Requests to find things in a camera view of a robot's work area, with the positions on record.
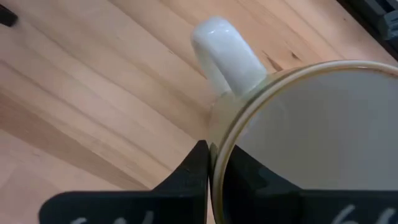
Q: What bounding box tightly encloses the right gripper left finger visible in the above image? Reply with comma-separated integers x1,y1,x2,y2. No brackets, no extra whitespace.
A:
39,139,209,224

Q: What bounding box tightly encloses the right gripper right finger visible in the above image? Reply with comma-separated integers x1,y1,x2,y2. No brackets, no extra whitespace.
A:
222,144,398,224

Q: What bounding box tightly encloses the pale sage mug white handle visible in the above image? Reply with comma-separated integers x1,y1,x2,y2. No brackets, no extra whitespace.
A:
190,16,398,224

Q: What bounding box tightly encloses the black metal table frame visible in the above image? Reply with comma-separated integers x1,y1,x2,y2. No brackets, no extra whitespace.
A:
337,0,398,62

